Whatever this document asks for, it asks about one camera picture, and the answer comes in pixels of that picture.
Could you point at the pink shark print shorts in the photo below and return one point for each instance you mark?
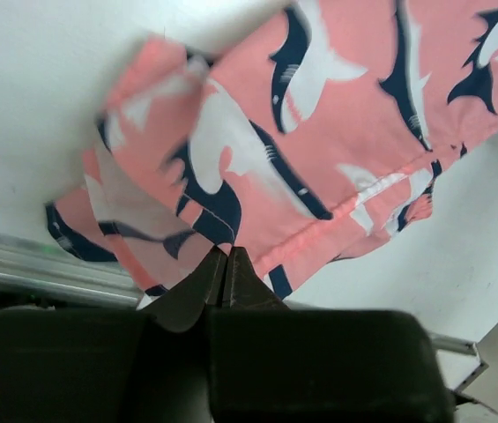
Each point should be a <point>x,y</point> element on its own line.
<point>317,138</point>

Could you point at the aluminium frame rail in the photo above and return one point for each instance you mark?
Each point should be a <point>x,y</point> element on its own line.
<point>46,270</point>

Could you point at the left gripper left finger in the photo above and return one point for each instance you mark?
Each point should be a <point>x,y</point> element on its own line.
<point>179,309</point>

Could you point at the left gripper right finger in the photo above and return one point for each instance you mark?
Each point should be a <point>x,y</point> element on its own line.
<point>242,289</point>

